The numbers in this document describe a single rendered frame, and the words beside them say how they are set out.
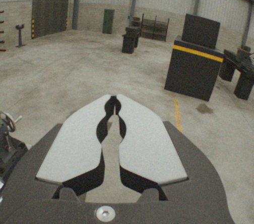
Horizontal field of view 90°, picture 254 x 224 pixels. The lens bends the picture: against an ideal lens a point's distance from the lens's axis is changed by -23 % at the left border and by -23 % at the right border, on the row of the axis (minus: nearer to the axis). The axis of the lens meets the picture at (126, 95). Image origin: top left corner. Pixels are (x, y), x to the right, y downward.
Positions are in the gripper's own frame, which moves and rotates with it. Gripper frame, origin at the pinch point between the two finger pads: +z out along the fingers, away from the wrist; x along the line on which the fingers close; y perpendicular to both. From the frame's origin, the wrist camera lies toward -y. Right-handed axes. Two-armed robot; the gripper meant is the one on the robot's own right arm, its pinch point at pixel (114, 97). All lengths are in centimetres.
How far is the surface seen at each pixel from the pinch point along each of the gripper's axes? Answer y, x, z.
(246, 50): 67, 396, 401
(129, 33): 72, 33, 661
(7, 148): 50, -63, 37
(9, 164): 58, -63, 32
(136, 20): 27, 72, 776
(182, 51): 72, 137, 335
